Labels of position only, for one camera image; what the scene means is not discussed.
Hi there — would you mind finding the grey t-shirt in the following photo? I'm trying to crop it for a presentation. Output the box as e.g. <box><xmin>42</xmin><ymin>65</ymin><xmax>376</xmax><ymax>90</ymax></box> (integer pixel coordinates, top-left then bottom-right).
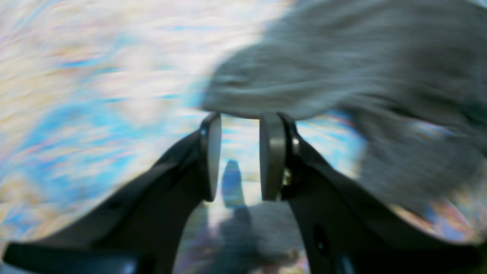
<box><xmin>202</xmin><ymin>0</ymin><xmax>487</xmax><ymax>263</ymax></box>

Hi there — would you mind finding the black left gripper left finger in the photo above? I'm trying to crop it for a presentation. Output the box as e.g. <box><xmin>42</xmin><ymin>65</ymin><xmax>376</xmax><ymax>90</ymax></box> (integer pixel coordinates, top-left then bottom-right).
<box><xmin>2</xmin><ymin>113</ymin><xmax>221</xmax><ymax>274</ymax></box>

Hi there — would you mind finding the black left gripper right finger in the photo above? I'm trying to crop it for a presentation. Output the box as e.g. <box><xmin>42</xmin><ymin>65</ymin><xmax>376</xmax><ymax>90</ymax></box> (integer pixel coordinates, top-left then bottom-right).
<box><xmin>259</xmin><ymin>113</ymin><xmax>486</xmax><ymax>274</ymax></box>

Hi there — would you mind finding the patterned tablecloth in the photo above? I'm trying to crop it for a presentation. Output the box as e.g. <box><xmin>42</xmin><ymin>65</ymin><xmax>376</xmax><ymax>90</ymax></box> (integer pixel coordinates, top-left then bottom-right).
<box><xmin>1</xmin><ymin>0</ymin><xmax>486</xmax><ymax>274</ymax></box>

